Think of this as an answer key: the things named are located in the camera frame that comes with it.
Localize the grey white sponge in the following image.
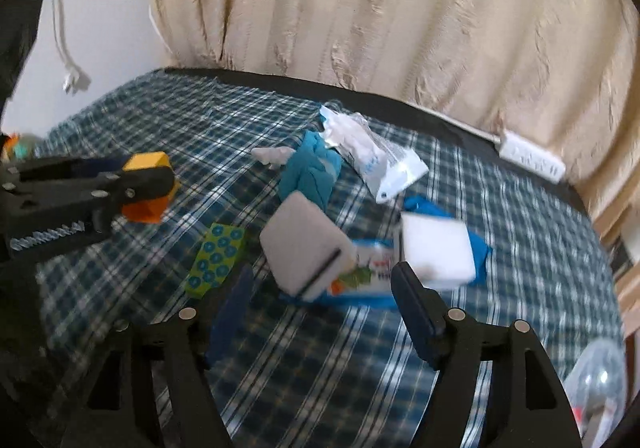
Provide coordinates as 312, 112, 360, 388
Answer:
259, 191, 359, 303

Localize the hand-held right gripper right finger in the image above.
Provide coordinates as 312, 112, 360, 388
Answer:
391, 262, 583, 448

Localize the green block with blue circles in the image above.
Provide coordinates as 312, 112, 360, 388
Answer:
184, 223, 247, 299

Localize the blue biscuit packet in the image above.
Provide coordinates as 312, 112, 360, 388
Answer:
280, 237, 403, 311

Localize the beige curtain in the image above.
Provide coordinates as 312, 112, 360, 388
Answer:
142, 0, 640, 229

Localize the white cable with plug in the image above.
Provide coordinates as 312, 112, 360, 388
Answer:
50, 0, 92, 96

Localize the white power strip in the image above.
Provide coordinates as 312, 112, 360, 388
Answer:
492, 128, 567, 185

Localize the small blue wrapper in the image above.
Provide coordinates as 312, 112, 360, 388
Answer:
402, 195, 495, 285

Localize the crumpled white wrapper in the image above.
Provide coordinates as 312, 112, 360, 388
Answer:
251, 145, 297, 172

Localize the orange yellow toy block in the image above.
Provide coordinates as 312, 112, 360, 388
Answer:
120, 152, 181, 224

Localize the clear plastic packet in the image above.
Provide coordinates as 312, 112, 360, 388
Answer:
319, 103, 431, 205

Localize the white sponge block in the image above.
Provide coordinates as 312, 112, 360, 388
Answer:
400, 212, 476, 290

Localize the orange teal toy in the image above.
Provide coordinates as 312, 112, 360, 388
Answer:
0, 132, 38, 161

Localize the clear plastic container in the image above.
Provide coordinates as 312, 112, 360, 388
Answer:
564, 338, 628, 446

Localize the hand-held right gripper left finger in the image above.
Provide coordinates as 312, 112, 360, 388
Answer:
60, 264, 256, 448

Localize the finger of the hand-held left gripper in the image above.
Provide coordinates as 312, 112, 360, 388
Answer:
70, 167, 180, 231
10, 155, 132, 181

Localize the teal snack packet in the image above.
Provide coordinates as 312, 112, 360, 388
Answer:
278, 129, 344, 217

